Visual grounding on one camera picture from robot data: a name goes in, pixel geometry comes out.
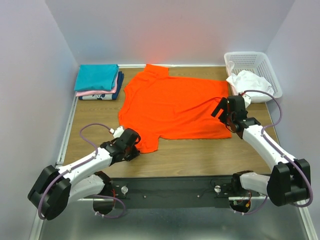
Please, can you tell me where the orange t shirt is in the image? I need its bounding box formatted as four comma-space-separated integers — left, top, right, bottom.
118, 64, 232, 154

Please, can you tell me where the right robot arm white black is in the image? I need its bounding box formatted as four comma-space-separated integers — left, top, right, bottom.
211, 92, 314, 208

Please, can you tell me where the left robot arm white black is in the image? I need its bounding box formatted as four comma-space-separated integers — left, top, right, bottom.
27, 126, 141, 221

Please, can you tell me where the white crumpled t shirt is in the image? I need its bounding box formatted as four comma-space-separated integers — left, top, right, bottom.
226, 70, 275, 103

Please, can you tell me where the navy blue folded t shirt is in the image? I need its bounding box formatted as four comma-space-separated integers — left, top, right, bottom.
78, 71, 124, 101

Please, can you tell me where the pink folded t shirt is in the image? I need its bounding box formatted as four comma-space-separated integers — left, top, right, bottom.
76, 72, 119, 97

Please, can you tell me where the teal folded t shirt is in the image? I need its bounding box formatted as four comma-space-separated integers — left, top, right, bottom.
74, 64, 119, 92

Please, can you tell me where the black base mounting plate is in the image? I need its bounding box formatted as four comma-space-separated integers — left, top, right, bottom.
102, 175, 259, 209

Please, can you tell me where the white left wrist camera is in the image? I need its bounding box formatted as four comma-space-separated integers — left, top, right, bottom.
109, 125, 125, 138

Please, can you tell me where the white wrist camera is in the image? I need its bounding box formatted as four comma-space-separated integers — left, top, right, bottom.
241, 92, 252, 109
109, 125, 125, 138

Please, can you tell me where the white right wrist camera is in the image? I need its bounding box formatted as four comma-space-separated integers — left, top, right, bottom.
241, 92, 252, 109

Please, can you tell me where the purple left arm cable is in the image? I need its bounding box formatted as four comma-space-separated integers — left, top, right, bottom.
36, 123, 126, 220

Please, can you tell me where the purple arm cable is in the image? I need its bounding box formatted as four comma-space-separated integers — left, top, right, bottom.
233, 89, 313, 216
36, 123, 126, 220

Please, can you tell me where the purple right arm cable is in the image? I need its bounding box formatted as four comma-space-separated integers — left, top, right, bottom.
233, 89, 313, 216

